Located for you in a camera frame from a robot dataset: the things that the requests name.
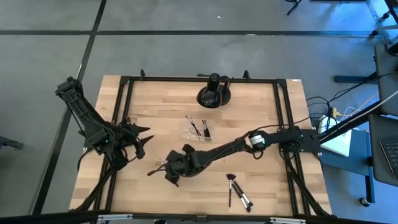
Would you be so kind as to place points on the white power adapter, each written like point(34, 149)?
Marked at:
point(325, 121)

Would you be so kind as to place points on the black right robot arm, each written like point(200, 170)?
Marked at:
point(224, 149)

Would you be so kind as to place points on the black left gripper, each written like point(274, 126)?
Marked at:
point(132, 137)

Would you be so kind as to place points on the black diagonal beam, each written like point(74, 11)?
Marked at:
point(367, 113)

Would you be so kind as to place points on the black aluminium table frame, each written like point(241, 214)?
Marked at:
point(174, 79)

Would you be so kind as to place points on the black fan makeup brush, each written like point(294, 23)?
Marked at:
point(230, 193)

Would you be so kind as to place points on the large black silver makeup brush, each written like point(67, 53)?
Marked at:
point(241, 198)
point(244, 193)

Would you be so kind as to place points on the dark grey desk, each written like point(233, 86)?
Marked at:
point(377, 149)

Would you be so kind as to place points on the silver bracket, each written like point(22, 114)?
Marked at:
point(287, 221)
point(115, 217)

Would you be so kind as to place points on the white flat box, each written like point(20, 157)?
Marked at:
point(339, 144)

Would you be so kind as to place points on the black chair leg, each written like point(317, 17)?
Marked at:
point(293, 8)

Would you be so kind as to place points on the clear acrylic brush organizer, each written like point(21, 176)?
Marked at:
point(186, 137)

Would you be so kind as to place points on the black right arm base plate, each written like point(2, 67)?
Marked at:
point(311, 146)

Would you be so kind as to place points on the blue side desk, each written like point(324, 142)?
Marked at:
point(357, 161)

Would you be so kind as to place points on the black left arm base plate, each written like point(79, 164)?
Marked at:
point(90, 144)

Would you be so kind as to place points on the grey panel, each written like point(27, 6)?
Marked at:
point(388, 77)

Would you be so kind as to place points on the black caster wheel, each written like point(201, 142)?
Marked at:
point(364, 202)

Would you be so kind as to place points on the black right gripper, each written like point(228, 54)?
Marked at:
point(183, 165)

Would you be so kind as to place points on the black gantry bar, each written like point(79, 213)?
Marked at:
point(186, 218)

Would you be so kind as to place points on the thin black makeup brush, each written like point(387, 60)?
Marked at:
point(208, 133)
point(195, 127)
point(162, 161)
point(191, 125)
point(204, 130)

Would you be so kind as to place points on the dark furniture foot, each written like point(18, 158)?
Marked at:
point(9, 143)

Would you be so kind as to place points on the black keyboard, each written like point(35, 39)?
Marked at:
point(391, 155)

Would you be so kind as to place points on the black frame clamp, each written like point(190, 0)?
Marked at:
point(142, 74)
point(246, 74)

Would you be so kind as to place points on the blue floor bar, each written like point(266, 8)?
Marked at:
point(351, 79)

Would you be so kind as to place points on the light metal frame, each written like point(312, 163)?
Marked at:
point(384, 28)

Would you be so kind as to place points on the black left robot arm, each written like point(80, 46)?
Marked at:
point(87, 118)

